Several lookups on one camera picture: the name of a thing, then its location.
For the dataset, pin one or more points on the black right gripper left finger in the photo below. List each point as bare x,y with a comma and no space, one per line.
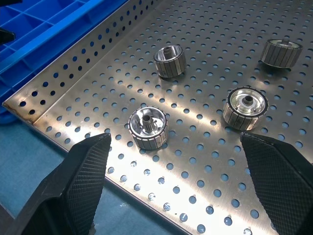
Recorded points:
73,186

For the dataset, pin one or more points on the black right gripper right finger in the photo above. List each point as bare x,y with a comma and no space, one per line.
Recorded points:
281,186

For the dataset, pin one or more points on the perforated metal tray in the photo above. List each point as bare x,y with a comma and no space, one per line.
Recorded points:
122,169

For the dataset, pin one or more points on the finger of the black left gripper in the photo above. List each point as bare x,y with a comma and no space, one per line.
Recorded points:
6,36

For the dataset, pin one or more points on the blue compartment tray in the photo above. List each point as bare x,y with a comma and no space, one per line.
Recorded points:
61,27

